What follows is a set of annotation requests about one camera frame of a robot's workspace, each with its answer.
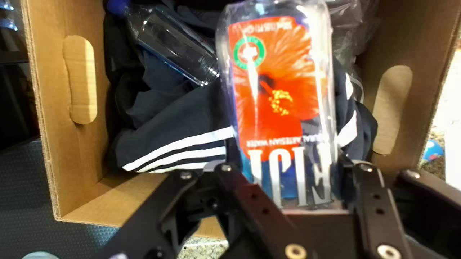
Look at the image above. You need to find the white cardboard box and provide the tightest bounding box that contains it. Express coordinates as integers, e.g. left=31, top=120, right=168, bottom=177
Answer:
left=21, top=0, right=461, bottom=228

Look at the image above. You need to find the dark striped clothing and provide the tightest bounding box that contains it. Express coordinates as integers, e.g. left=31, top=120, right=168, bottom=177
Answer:
left=104, top=0, right=378, bottom=174

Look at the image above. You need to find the dark blue plastic bottle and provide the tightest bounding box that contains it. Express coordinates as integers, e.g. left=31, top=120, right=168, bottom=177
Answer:
left=107, top=0, right=221, bottom=87

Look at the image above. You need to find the red label plastic bottle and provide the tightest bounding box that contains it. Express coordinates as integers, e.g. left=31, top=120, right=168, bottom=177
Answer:
left=217, top=0, right=341, bottom=210

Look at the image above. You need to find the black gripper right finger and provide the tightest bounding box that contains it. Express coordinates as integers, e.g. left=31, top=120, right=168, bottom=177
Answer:
left=346, top=163, right=414, bottom=259

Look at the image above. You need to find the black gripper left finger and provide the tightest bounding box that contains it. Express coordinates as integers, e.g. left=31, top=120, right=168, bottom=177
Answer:
left=207, top=163, right=313, bottom=259

